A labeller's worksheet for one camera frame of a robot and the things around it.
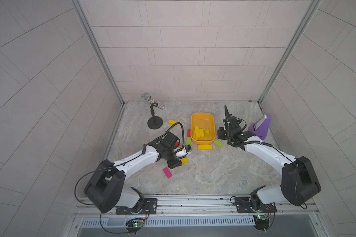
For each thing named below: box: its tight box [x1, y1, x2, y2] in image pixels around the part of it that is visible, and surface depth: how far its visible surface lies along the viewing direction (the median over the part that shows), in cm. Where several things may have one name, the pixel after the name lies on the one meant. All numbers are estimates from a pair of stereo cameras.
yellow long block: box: [193, 125, 201, 141], surface depth 98 cm
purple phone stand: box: [248, 114, 271, 141], surface depth 91 cm
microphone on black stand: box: [140, 92, 166, 130], surface depth 103 cm
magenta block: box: [162, 166, 173, 179], surface depth 84 cm
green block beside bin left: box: [184, 136, 192, 146], surface depth 95 cm
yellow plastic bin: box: [190, 112, 217, 145], surface depth 103 cm
